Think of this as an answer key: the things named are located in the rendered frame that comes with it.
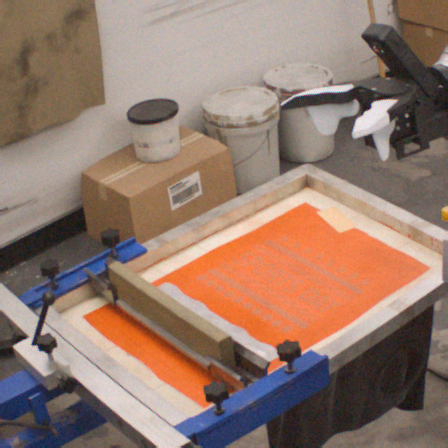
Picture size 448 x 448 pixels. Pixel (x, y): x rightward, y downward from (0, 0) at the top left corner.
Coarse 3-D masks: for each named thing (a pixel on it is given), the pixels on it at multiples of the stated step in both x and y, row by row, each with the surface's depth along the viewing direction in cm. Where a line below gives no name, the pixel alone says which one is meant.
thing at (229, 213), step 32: (256, 192) 246; (288, 192) 250; (320, 192) 250; (352, 192) 242; (192, 224) 237; (224, 224) 240; (384, 224) 235; (416, 224) 227; (160, 256) 232; (416, 288) 207; (64, 320) 210; (384, 320) 199; (96, 352) 200; (320, 352) 194; (352, 352) 195; (128, 384) 191; (160, 416) 182
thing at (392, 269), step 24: (360, 240) 231; (360, 264) 223; (384, 264) 222; (408, 264) 221; (384, 288) 214; (240, 312) 213; (336, 312) 210; (360, 312) 209; (264, 336) 206; (288, 336) 205; (312, 336) 204; (144, 360) 203; (168, 360) 202; (192, 360) 201; (192, 384) 195
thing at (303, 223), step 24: (288, 216) 243; (312, 216) 242; (240, 240) 236; (264, 240) 235; (312, 240) 233; (336, 240) 232; (192, 264) 230; (216, 264) 229; (192, 288) 222; (96, 312) 218; (120, 312) 217; (216, 312) 214; (120, 336) 210; (144, 336) 209
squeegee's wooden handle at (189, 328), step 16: (112, 272) 212; (128, 272) 210; (128, 288) 209; (144, 288) 205; (128, 304) 212; (144, 304) 206; (160, 304) 201; (176, 304) 199; (160, 320) 203; (176, 320) 198; (192, 320) 195; (176, 336) 201; (192, 336) 195; (208, 336) 191; (224, 336) 189; (208, 352) 193; (224, 352) 190
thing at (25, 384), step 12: (24, 372) 188; (0, 384) 185; (12, 384) 185; (24, 384) 184; (36, 384) 184; (0, 396) 182; (12, 396) 182; (24, 396) 183; (48, 396) 187; (0, 408) 180; (12, 408) 182; (24, 408) 184
